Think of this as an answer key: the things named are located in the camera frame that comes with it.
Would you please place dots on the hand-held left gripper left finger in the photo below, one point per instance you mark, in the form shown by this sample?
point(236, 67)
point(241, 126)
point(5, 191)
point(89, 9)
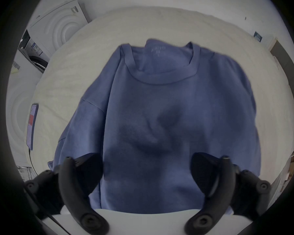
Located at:
point(73, 192)

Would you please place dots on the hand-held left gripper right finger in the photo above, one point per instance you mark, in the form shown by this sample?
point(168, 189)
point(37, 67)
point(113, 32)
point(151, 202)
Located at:
point(223, 187)

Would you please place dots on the smartphone with red label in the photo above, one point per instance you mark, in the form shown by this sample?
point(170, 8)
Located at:
point(31, 125)

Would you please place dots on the blue sweatshirt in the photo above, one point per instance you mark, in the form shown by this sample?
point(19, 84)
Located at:
point(166, 121)

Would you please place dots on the white washing machine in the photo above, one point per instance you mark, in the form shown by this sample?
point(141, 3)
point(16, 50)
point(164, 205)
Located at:
point(57, 24)
point(17, 106)

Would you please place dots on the bed with beige sheet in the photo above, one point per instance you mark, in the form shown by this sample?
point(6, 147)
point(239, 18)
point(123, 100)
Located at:
point(83, 65)

